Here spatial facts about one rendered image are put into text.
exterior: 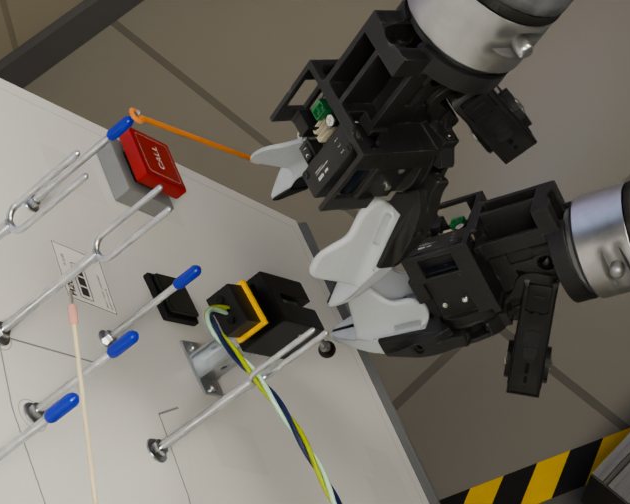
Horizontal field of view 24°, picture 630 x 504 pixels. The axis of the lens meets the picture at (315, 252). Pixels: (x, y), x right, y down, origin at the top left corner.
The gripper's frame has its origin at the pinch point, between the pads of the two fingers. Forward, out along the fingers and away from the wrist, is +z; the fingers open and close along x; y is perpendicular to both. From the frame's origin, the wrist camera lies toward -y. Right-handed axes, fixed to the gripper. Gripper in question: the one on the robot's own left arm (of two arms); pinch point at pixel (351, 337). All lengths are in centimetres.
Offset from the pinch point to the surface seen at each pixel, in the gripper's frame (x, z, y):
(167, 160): -5.6, 9.7, 16.7
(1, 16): -117, 96, 7
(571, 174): -130, 22, -60
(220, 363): 10.3, 4.4, 7.1
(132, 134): -4.2, 10.3, 20.3
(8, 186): 10.4, 11.3, 25.2
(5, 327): 24.6, 5.9, 22.1
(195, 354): 9.5, 6.4, 7.9
